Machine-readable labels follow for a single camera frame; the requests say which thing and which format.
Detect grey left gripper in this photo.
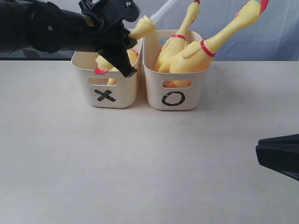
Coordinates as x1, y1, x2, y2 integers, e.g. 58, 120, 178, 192
74, 0, 140, 77

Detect headless yellow rubber chicken body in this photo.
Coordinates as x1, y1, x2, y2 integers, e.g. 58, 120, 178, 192
94, 49, 139, 75

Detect yellow rubber chicken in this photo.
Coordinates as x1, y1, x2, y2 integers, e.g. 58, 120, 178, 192
157, 0, 269, 89
155, 0, 200, 71

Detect detached chicken head with tube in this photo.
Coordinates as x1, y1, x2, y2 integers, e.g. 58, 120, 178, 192
129, 0, 177, 40

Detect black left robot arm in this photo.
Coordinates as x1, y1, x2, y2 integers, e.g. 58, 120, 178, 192
0, 0, 140, 77

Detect cream bin marked X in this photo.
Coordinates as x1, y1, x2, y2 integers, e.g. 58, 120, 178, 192
71, 38, 143, 108

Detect cream bin marked O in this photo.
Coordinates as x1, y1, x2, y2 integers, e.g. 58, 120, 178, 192
142, 30, 207, 111

